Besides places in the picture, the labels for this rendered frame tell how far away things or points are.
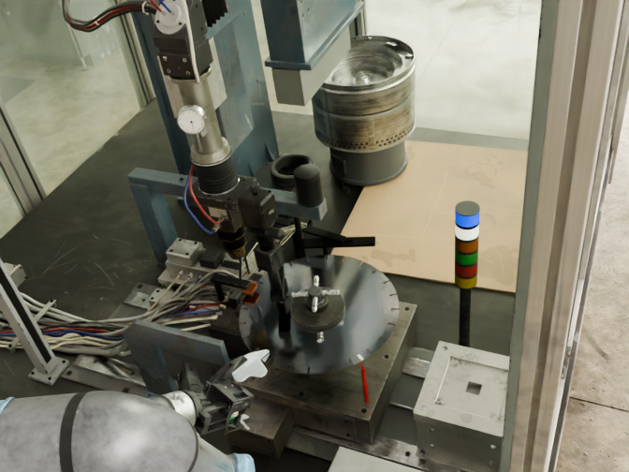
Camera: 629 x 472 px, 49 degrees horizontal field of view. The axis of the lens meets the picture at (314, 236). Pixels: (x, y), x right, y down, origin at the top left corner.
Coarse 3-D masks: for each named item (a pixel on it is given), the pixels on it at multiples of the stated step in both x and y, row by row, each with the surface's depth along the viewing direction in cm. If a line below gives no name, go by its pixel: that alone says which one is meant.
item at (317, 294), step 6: (312, 288) 140; (318, 288) 140; (294, 294) 140; (300, 294) 140; (306, 294) 140; (312, 294) 139; (318, 294) 139; (324, 294) 140; (330, 294) 139; (336, 294) 139; (312, 300) 140; (318, 300) 140; (312, 306) 137
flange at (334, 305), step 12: (324, 288) 146; (300, 300) 144; (324, 300) 141; (336, 300) 143; (300, 312) 141; (312, 312) 141; (324, 312) 141; (336, 312) 140; (300, 324) 140; (312, 324) 139; (324, 324) 138
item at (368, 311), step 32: (320, 256) 155; (256, 288) 150; (288, 288) 149; (352, 288) 146; (384, 288) 145; (256, 320) 143; (288, 320) 142; (352, 320) 139; (384, 320) 138; (288, 352) 135; (320, 352) 134; (352, 352) 133
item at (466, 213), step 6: (462, 204) 130; (468, 204) 130; (474, 204) 130; (456, 210) 129; (462, 210) 129; (468, 210) 129; (474, 210) 128; (456, 216) 130; (462, 216) 128; (468, 216) 128; (474, 216) 128; (456, 222) 130; (462, 222) 129; (468, 222) 128; (474, 222) 129; (468, 228) 129
